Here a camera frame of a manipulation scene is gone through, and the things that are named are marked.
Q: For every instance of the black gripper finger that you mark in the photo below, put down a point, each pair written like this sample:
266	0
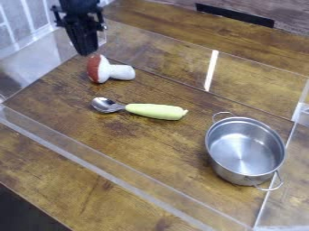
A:
83	37

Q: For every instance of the red white toy mushroom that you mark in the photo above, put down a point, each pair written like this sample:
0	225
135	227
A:
100	70

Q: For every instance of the green handled metal spoon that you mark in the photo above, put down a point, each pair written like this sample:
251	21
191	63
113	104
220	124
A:
149	110

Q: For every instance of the clear acrylic enclosure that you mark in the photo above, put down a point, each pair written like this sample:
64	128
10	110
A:
123	172

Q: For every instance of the stainless steel pot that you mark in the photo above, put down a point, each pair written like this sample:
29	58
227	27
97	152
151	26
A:
246	151

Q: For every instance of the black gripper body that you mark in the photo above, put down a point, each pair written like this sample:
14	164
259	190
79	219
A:
77	9

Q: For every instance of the black strip on table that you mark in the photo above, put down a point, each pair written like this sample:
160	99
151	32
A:
247	18

